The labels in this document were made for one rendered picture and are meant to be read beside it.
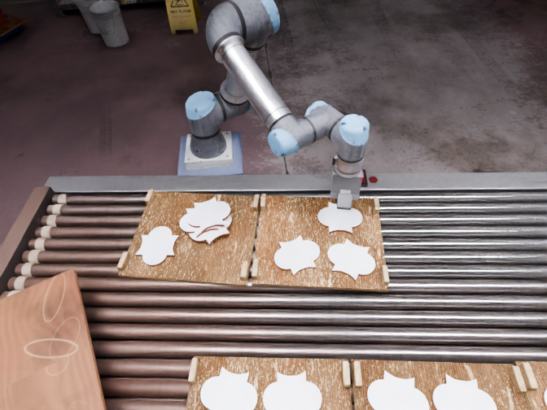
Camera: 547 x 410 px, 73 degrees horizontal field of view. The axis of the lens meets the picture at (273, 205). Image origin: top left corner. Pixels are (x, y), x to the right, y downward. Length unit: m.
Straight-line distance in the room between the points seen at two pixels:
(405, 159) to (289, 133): 2.02
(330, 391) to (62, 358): 0.67
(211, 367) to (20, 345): 0.48
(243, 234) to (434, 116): 2.41
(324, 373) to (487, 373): 0.41
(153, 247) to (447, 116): 2.69
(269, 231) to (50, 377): 0.71
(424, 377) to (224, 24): 1.06
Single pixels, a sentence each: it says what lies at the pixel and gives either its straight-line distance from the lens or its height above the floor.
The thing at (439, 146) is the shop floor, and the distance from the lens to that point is 3.08.
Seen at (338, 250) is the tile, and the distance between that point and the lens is 1.19.
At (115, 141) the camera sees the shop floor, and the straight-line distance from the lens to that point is 3.30.
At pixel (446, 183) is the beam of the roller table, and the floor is 0.92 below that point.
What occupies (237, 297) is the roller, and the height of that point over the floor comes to 0.92.
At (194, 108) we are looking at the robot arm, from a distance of 1.43.
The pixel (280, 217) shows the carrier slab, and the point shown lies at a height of 0.94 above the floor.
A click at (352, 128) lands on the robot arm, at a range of 0.95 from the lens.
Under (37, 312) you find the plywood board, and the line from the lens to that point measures 1.19.
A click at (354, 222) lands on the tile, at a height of 0.95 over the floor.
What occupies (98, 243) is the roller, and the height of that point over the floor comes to 0.92.
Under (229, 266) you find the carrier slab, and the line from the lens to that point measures 1.18.
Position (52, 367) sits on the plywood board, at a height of 1.04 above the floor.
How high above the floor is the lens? 1.95
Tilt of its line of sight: 51 degrees down
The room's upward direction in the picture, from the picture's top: 4 degrees counter-clockwise
